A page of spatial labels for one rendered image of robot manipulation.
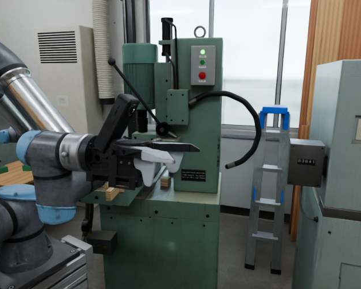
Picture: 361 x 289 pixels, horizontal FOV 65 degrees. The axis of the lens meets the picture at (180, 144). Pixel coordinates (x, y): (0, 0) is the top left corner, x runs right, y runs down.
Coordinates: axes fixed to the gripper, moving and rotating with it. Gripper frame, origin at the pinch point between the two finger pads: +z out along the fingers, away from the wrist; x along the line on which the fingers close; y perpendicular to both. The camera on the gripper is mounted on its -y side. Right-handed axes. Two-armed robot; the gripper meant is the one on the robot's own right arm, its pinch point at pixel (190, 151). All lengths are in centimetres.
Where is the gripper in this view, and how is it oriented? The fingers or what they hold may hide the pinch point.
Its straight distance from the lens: 49.0
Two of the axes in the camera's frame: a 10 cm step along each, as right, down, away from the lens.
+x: -3.1, 0.9, -9.5
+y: -0.4, 9.9, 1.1
